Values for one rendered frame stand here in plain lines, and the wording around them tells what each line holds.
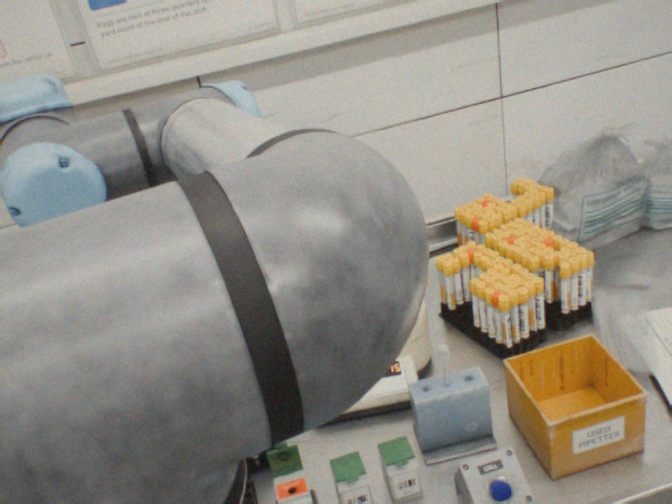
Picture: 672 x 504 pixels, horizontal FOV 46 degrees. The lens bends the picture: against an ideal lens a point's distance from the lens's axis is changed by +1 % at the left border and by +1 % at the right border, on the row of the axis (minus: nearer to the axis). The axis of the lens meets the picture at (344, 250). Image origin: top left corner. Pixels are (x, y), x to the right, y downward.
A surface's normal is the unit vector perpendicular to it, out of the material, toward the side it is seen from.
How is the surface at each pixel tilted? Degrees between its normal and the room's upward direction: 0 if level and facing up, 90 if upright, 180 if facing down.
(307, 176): 23
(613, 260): 0
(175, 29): 93
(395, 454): 0
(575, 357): 90
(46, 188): 90
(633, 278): 0
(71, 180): 90
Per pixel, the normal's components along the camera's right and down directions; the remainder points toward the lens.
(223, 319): 0.26, -0.07
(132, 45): 0.31, 0.52
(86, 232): -0.08, -0.76
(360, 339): 0.69, 0.26
